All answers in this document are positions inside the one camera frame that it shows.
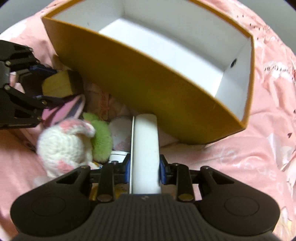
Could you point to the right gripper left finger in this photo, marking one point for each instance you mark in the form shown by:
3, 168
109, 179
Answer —
112, 174

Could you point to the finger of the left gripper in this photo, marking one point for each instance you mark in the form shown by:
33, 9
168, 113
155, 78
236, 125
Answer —
34, 70
50, 102

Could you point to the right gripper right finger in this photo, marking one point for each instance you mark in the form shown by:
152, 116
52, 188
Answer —
176, 180

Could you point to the small gold box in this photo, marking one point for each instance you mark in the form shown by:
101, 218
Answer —
62, 84

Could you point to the white box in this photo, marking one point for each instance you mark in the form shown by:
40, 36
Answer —
144, 159

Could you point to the white crochet bunny plush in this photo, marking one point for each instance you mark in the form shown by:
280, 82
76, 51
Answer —
66, 146

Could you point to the green pink fluffy pompom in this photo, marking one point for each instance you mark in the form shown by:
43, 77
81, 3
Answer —
102, 142

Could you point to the round compact mirror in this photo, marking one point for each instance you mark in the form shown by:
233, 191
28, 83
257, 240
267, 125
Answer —
121, 133

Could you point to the pink paper charm tag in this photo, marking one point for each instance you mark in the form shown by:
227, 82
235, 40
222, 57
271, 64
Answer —
100, 104

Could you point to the pink patterned bed quilt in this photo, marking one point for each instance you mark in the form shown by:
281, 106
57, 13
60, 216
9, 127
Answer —
262, 156

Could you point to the orange cardboard storage box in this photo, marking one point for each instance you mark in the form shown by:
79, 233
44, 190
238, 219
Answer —
184, 61

